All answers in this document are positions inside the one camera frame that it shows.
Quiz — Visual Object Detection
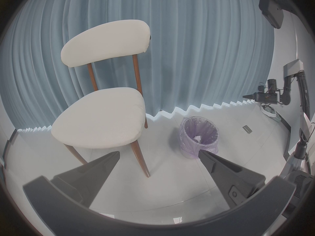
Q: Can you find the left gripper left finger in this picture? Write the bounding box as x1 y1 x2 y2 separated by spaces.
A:
50 151 121 208

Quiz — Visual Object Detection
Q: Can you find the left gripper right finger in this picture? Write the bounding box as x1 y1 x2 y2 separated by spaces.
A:
198 150 266 209

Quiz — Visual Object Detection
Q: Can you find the purple plastic bag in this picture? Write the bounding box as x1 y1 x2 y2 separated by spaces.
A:
179 116 220 159

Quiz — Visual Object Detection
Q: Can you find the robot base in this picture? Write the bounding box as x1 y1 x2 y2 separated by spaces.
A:
279 112 315 219

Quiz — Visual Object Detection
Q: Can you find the white trash bin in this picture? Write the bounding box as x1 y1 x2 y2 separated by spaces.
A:
181 118 219 159

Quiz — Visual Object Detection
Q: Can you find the white cushioned wooden chair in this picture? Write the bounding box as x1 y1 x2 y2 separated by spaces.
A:
51 19 151 178

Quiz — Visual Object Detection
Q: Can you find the pale blue curtain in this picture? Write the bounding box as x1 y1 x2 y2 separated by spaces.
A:
0 0 275 134

